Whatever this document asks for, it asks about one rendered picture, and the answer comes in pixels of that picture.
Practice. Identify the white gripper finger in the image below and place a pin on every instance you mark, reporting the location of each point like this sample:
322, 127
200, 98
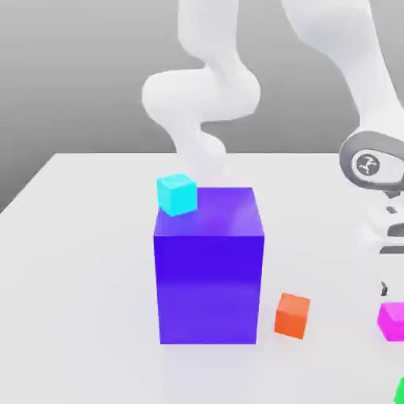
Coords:
383, 288

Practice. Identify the small magenta cube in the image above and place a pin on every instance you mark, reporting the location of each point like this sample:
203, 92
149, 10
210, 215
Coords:
393, 322

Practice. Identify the small cyan cube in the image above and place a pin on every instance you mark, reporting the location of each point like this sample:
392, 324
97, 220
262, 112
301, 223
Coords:
176, 195

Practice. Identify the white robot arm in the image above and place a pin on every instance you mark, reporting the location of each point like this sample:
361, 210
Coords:
202, 94

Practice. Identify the small green cube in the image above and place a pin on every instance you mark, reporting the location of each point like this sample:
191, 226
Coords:
400, 393

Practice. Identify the large purple box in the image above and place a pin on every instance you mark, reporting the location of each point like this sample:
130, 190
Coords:
208, 284

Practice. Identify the small orange cube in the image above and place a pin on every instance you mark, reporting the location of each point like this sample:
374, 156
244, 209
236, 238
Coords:
291, 317

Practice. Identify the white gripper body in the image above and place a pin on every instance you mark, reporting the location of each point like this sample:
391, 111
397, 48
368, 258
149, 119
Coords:
393, 262

